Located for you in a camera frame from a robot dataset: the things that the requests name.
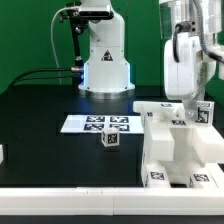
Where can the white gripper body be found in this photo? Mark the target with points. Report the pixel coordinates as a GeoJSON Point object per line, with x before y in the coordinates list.
{"type": "Point", "coordinates": [185, 79]}

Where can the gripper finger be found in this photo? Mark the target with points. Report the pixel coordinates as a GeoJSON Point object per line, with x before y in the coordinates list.
{"type": "Point", "coordinates": [191, 109]}

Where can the white chair back frame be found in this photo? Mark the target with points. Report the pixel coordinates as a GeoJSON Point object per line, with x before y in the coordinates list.
{"type": "Point", "coordinates": [169, 136]}

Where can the white chair seat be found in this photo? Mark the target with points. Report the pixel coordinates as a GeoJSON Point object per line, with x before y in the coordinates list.
{"type": "Point", "coordinates": [176, 170]}

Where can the white marker base sheet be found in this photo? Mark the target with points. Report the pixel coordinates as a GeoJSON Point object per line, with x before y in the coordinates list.
{"type": "Point", "coordinates": [95, 123]}

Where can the white block left edge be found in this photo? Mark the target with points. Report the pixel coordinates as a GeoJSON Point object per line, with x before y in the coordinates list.
{"type": "Point", "coordinates": [1, 153]}

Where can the black camera on stand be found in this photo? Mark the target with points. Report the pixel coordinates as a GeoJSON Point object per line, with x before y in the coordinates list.
{"type": "Point", "coordinates": [80, 12]}

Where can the white L-shaped wall fence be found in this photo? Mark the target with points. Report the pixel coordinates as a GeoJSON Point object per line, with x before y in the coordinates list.
{"type": "Point", "coordinates": [116, 201]}

